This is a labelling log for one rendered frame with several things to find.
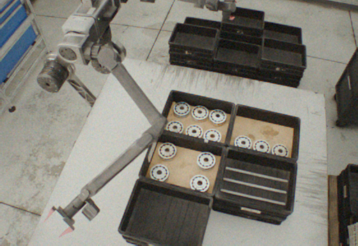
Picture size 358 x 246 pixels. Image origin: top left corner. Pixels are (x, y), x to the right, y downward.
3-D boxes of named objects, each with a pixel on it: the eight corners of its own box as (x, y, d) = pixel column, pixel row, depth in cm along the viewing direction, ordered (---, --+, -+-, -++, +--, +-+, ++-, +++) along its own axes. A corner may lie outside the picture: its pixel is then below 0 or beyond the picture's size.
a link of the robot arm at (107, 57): (176, 126, 133) (171, 127, 123) (151, 145, 135) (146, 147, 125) (116, 48, 138) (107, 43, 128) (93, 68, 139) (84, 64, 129)
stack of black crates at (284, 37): (255, 64, 311) (261, 38, 283) (257, 45, 328) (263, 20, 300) (293, 71, 305) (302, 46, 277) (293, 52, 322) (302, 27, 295)
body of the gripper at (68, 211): (71, 226, 128) (83, 215, 130) (55, 210, 127) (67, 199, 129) (72, 223, 134) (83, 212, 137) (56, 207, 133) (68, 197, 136)
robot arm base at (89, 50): (91, 53, 142) (85, 34, 132) (107, 55, 141) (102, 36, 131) (84, 66, 137) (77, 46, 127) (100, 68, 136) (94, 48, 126)
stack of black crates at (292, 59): (252, 92, 288) (261, 59, 252) (254, 70, 305) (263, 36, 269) (293, 101, 282) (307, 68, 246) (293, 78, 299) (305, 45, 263)
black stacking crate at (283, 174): (212, 204, 158) (214, 197, 148) (224, 156, 174) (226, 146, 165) (286, 221, 151) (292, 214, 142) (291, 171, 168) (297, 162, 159)
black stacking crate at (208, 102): (156, 140, 181) (155, 130, 172) (171, 101, 198) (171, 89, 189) (223, 156, 175) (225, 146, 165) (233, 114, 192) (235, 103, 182)
